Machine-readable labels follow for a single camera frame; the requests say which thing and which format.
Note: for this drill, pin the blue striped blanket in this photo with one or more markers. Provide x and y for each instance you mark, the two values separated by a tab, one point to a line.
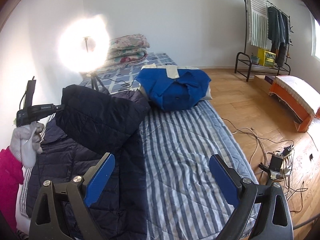
187	155

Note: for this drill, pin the orange stool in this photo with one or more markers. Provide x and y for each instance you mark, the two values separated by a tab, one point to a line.
282	96

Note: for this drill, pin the dark blue flat box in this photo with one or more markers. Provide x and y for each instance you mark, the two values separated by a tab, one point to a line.
271	79

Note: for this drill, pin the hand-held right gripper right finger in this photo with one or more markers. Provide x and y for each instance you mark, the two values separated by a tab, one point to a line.
225	180

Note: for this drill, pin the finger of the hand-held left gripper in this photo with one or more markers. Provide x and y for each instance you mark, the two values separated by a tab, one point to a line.
60	108

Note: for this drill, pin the striped hanging towel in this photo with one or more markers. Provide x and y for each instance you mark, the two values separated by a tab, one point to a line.
257	22

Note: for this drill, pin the dark grey hanging garment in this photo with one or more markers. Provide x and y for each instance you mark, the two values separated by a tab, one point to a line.
283	35

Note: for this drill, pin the cardboard box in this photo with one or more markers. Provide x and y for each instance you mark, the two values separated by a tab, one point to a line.
261	83

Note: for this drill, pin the person's left forearm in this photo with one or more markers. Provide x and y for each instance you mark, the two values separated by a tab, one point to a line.
8	180

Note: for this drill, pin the window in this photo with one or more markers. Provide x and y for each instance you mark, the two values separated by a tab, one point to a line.
316	37

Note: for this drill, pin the black power adapter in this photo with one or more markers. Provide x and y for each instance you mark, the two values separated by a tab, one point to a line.
276	163

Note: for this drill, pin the white cloth cover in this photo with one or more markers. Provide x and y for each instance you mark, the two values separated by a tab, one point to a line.
300	90

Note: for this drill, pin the pile of clothes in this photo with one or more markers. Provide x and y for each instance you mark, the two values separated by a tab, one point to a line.
175	90

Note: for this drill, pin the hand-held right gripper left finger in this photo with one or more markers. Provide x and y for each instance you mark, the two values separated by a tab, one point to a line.
100	177

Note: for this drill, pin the folded floral quilt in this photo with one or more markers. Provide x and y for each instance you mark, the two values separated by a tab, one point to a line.
127	45

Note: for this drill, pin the black metal clothes rack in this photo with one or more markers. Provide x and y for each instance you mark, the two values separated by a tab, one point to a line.
243	55

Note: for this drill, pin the yellow crate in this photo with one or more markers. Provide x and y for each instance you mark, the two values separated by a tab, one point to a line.
266	57

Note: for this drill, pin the white power strip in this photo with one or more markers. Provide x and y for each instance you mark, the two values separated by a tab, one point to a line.
287	171

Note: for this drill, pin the dark green hanging garment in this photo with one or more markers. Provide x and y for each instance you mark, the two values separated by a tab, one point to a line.
273	25

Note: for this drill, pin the blue checked bed sheet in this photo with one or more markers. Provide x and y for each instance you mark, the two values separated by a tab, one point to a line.
160	60

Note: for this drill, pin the black tripod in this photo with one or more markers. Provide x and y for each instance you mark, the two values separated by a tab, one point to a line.
96	82

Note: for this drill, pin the navy puffer jacket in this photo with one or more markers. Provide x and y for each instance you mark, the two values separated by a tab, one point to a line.
100	125

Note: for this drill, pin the person's left hand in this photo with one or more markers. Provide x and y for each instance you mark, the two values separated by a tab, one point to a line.
22	140

